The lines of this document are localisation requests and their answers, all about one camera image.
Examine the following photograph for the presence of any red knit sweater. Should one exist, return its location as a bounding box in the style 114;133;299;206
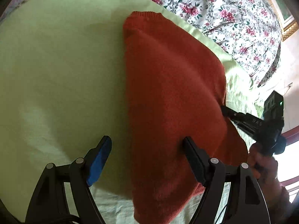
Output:
123;12;247;223

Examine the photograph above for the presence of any person's right hand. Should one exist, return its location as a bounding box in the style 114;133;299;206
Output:
247;143;290;217

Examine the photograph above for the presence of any white rose floral quilt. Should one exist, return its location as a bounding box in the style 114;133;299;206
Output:
0;0;283;88

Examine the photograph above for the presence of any green bed sheet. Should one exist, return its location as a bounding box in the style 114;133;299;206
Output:
1;0;261;223

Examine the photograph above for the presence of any gold picture frame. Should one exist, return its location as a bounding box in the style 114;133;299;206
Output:
267;0;298;41

